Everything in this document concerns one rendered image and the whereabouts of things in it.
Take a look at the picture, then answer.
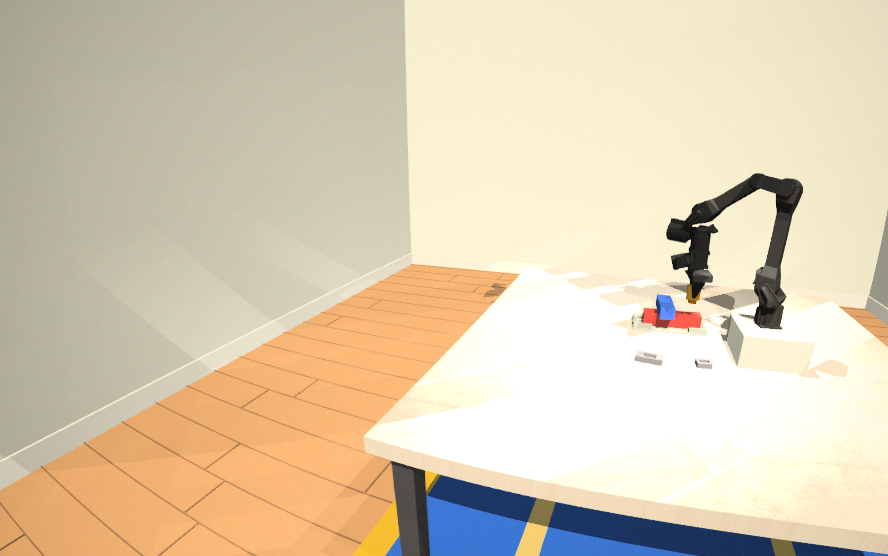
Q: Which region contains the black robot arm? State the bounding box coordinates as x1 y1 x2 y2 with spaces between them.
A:
666 173 803 330

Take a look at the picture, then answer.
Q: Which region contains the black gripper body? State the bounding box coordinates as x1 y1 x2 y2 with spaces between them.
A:
687 246 713 283

